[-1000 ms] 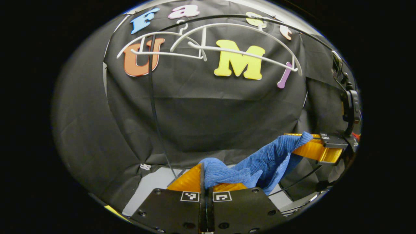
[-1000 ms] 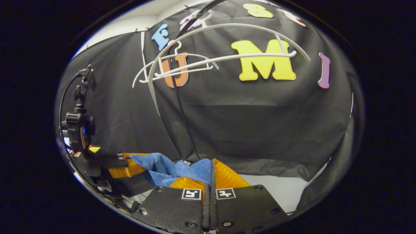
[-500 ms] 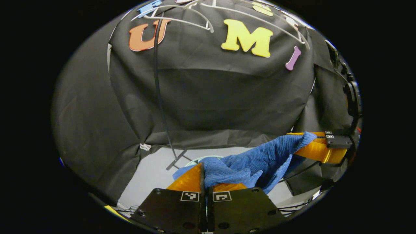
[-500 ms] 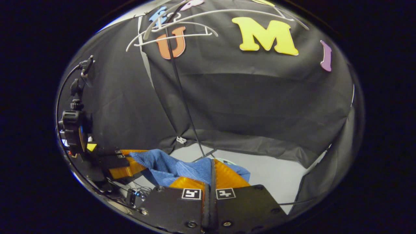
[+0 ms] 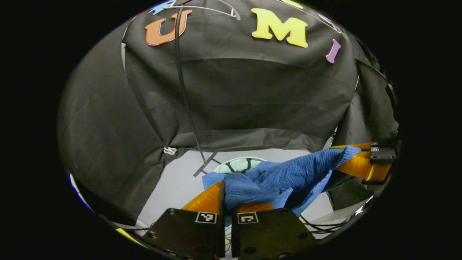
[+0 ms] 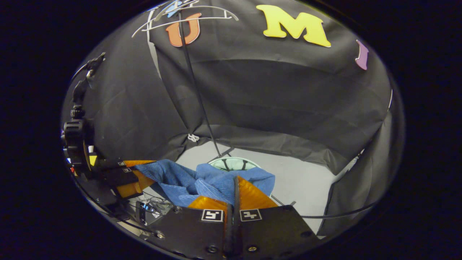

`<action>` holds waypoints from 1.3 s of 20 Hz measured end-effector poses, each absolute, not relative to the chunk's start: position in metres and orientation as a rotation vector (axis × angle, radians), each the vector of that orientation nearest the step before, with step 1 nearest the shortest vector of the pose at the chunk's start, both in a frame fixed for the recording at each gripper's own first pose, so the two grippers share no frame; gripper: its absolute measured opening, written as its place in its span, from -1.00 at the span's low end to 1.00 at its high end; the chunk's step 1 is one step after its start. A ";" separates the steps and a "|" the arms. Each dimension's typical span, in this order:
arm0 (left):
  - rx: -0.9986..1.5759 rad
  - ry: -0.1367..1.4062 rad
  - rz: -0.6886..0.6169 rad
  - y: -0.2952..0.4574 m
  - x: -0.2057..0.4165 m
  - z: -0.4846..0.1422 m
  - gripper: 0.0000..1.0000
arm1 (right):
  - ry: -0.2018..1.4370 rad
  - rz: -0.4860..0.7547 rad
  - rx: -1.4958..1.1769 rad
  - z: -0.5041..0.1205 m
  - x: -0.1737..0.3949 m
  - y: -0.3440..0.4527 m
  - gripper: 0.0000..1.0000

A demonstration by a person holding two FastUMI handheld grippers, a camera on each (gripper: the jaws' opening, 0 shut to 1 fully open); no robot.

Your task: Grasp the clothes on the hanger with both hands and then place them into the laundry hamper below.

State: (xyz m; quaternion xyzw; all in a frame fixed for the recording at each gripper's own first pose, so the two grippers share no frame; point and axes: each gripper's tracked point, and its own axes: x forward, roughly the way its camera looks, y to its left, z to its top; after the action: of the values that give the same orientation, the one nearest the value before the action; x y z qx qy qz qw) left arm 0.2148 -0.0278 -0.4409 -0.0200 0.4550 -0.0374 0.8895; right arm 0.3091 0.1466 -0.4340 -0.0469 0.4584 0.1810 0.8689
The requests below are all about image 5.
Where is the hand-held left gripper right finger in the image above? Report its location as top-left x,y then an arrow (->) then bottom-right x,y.
231,202 -> 318,260

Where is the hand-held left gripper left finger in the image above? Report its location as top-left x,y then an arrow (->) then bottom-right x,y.
143,180 -> 226,260

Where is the blue corduroy jacket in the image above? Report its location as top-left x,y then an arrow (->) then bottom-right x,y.
201,145 -> 362,216

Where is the green laundry hamper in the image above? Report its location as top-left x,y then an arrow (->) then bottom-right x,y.
213,156 -> 267,174

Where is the white clothes hanger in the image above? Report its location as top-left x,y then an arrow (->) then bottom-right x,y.
274,0 -> 348,39
161,0 -> 241,21

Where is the black clothes rack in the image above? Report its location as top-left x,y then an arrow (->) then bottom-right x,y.
174,7 -> 221,177

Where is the black backdrop cloth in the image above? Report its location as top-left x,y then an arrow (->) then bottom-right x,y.
58,0 -> 399,226

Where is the black floor cable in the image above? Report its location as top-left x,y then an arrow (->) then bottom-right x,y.
300,214 -> 358,233

